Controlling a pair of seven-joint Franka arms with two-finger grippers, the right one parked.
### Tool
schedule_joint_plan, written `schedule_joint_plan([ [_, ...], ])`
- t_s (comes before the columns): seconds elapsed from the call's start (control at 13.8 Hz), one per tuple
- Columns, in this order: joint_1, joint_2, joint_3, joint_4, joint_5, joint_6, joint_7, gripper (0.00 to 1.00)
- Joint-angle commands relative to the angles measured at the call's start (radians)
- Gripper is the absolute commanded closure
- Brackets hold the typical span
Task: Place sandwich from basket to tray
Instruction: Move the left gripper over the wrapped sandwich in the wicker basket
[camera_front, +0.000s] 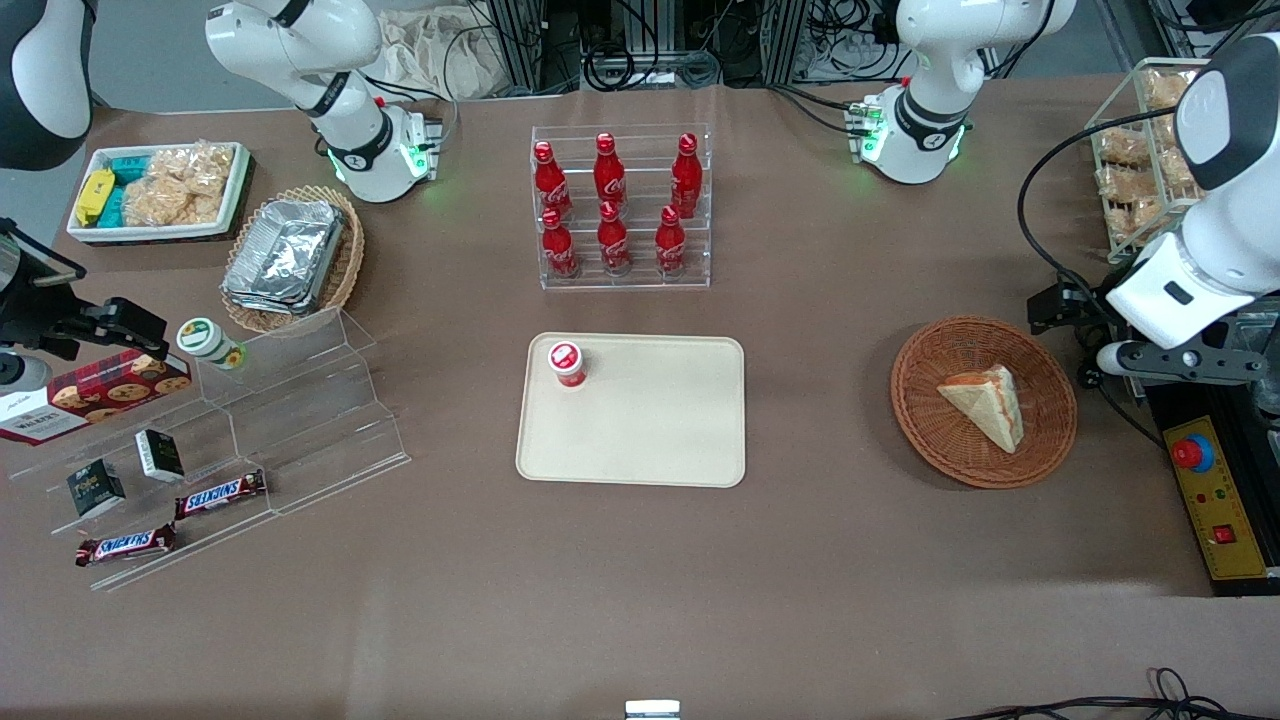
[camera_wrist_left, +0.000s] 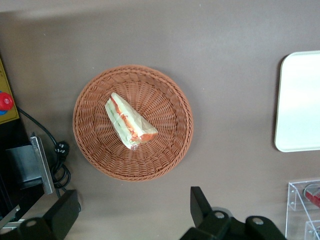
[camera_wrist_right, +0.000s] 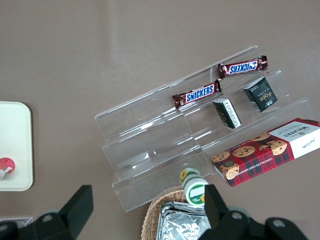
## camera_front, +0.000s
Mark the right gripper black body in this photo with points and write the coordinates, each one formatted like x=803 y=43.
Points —
x=30 y=312

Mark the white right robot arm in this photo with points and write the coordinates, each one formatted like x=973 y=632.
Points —
x=360 y=130

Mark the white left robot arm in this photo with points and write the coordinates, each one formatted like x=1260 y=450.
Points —
x=930 y=110

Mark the triangular wrapped sandwich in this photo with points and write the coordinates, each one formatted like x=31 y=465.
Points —
x=985 y=405

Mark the round brown wicker basket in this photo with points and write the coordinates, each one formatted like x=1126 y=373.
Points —
x=930 y=420

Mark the aluminium foil tray stack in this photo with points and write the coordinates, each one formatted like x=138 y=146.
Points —
x=285 y=255

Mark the oval wicker basket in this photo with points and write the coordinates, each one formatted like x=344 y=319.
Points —
x=345 y=270

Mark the beige plastic serving tray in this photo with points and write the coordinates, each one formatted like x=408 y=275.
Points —
x=650 y=430

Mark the red tartan Walkers cookie box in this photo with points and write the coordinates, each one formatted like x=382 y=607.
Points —
x=95 y=395

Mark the green white yogurt cup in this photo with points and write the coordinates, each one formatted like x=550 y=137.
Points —
x=210 y=342

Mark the clear bag brown pastry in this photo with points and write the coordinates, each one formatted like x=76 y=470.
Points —
x=1130 y=212
x=1172 y=168
x=1163 y=90
x=1125 y=147

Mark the teal snack packet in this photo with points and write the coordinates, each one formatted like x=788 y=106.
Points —
x=128 y=166
x=113 y=208

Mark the yellow snack packet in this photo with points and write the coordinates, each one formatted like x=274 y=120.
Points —
x=95 y=195

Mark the clear bag rice crackers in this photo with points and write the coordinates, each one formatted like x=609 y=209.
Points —
x=208 y=168
x=205 y=210
x=155 y=202

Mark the dark small box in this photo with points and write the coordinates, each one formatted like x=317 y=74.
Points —
x=95 y=490
x=160 y=455

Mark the yellow black emergency stop box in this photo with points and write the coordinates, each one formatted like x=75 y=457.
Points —
x=1215 y=500

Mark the white rectangular snack bin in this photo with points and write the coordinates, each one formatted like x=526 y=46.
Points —
x=238 y=190

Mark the brown Snickers bar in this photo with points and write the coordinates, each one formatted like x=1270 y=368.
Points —
x=125 y=545
x=220 y=493

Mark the clear acrylic step stand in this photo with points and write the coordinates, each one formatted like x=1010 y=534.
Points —
x=320 y=430

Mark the red Coca-Cola bottle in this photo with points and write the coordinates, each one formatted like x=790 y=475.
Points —
x=558 y=245
x=686 y=175
x=608 y=172
x=613 y=240
x=550 y=180
x=670 y=243

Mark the beige cloth bag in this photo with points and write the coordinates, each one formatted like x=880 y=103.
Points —
x=430 y=50

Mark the clear acrylic bottle rack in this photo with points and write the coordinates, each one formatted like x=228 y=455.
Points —
x=625 y=275

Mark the red white lidded cup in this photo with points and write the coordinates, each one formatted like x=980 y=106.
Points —
x=567 y=363

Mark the small white block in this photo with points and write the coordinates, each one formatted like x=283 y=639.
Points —
x=652 y=709

